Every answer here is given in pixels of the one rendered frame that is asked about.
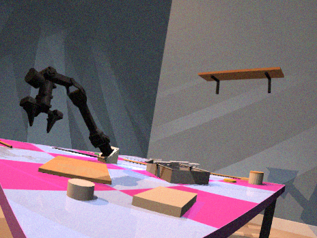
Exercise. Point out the short brown cylinder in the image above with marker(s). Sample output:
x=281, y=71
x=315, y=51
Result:
x=79, y=189

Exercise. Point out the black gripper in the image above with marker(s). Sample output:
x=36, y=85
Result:
x=43, y=104

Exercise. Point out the orange flat board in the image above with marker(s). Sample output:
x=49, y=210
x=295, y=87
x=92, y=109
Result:
x=77, y=169

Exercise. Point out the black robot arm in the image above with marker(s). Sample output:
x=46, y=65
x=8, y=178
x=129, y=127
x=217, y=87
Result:
x=46, y=79

